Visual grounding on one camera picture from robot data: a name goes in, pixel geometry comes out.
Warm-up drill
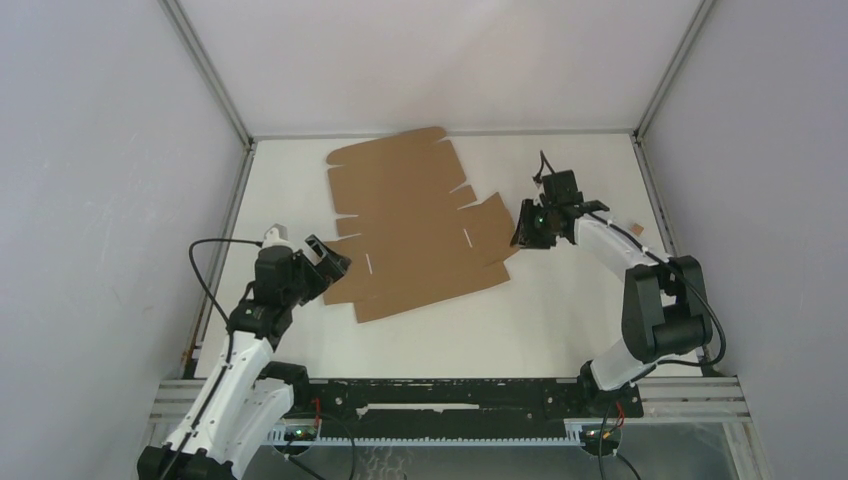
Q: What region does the brown cardboard box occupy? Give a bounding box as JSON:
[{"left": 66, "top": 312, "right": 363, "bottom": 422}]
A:
[{"left": 323, "top": 127, "right": 517, "bottom": 323}]

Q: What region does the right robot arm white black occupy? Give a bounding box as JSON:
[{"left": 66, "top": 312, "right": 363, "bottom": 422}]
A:
[{"left": 510, "top": 170, "right": 726, "bottom": 416}]

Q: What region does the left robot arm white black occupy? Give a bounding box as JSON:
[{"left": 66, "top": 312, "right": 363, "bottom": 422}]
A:
[{"left": 137, "top": 225, "right": 352, "bottom": 479}]

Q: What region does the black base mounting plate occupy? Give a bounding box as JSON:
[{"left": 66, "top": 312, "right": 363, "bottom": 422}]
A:
[{"left": 292, "top": 378, "right": 643, "bottom": 442}]

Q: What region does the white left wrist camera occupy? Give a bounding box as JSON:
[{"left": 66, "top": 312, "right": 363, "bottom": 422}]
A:
[{"left": 261, "top": 224, "right": 291, "bottom": 249}]

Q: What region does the white toothed cable duct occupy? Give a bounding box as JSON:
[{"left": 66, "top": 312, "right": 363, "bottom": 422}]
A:
[{"left": 264, "top": 423, "right": 586, "bottom": 448}]

